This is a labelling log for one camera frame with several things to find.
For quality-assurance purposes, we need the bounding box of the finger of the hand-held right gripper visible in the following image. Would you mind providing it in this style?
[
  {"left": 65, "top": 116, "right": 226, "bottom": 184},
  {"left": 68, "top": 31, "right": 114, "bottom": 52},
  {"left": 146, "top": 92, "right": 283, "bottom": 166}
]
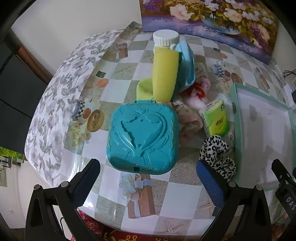
[{"left": 272, "top": 159, "right": 296, "bottom": 184}]

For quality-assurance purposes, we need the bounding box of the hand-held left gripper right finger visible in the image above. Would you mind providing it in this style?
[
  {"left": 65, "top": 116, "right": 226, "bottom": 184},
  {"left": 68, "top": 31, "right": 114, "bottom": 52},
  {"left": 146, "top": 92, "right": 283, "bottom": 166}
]
[{"left": 196, "top": 159, "right": 272, "bottom": 241}]

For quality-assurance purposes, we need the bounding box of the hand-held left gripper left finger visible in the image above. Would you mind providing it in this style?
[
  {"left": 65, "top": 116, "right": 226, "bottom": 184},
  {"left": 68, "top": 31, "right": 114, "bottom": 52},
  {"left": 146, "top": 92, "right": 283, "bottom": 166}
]
[{"left": 25, "top": 159, "right": 101, "bottom": 241}]

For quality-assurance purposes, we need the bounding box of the leopard print scrunchie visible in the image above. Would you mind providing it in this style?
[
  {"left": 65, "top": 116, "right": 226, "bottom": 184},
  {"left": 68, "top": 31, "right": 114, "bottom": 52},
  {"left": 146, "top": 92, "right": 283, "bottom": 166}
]
[{"left": 199, "top": 135, "right": 237, "bottom": 183}]

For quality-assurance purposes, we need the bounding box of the shallow mint green box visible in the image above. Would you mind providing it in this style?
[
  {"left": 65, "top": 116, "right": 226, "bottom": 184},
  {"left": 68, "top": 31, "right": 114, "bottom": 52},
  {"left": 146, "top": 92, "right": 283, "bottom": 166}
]
[{"left": 231, "top": 83, "right": 296, "bottom": 193}]

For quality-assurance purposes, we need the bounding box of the pink fluffy cloth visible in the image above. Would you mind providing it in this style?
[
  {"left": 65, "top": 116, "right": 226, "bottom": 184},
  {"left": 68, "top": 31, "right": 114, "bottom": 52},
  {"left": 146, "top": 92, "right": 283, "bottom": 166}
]
[{"left": 172, "top": 101, "right": 206, "bottom": 146}]

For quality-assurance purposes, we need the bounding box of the green tissue packet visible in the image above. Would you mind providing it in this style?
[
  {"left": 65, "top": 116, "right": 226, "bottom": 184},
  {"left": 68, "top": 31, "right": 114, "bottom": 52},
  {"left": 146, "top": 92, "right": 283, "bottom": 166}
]
[{"left": 200, "top": 99, "right": 228, "bottom": 137}]

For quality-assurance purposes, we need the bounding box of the floral scrunchie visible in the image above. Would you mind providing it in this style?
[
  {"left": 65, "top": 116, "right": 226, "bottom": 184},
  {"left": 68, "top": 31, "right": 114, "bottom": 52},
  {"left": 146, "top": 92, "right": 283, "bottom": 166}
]
[{"left": 183, "top": 94, "right": 206, "bottom": 109}]

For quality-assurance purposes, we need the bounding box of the yellow sponge cloth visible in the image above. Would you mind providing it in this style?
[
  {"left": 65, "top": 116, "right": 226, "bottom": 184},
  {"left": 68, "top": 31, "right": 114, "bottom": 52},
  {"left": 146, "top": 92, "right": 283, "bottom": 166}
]
[{"left": 152, "top": 46, "right": 183, "bottom": 103}]

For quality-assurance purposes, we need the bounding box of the blue face mask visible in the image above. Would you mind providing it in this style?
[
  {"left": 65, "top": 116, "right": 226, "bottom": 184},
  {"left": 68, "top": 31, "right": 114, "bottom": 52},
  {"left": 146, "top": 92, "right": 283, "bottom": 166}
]
[{"left": 170, "top": 41, "right": 197, "bottom": 92}]

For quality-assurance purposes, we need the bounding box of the checked plastic tablecloth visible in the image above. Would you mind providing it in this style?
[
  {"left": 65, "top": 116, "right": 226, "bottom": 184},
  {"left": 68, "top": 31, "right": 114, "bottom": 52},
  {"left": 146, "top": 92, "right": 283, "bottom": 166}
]
[{"left": 61, "top": 22, "right": 296, "bottom": 232}]

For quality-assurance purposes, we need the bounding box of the red embroidered cloth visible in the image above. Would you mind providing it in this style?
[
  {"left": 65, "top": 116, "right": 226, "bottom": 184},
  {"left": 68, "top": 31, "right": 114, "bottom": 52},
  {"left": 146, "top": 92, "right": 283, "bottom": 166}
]
[{"left": 76, "top": 209, "right": 222, "bottom": 241}]

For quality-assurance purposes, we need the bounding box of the teal plastic toy case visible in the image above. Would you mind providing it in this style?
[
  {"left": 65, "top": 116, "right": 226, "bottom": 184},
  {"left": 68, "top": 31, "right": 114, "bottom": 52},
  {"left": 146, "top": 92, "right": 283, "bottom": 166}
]
[{"left": 107, "top": 100, "right": 179, "bottom": 173}]

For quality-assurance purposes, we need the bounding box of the storage rack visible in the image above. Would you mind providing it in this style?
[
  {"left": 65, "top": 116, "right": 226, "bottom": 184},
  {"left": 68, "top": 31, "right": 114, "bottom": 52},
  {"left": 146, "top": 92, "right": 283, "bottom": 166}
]
[{"left": 0, "top": 146, "right": 25, "bottom": 186}]

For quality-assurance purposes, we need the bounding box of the grey floral cloth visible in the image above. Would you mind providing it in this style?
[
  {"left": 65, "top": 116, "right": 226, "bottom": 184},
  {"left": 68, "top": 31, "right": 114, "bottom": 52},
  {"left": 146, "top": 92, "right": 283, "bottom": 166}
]
[{"left": 24, "top": 29, "right": 125, "bottom": 188}]

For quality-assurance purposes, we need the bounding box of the dark cabinet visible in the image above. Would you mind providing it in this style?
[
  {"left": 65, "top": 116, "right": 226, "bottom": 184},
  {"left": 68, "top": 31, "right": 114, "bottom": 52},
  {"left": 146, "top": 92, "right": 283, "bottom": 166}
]
[{"left": 0, "top": 30, "right": 49, "bottom": 153}]

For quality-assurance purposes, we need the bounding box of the white pill bottle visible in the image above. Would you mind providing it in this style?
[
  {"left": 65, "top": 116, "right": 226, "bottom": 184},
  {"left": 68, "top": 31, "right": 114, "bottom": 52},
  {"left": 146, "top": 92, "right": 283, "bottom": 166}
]
[{"left": 153, "top": 30, "right": 179, "bottom": 52}]

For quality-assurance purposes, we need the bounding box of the flower painting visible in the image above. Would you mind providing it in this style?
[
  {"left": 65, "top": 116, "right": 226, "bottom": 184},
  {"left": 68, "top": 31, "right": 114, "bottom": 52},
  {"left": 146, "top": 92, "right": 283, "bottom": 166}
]
[{"left": 139, "top": 0, "right": 280, "bottom": 65}]

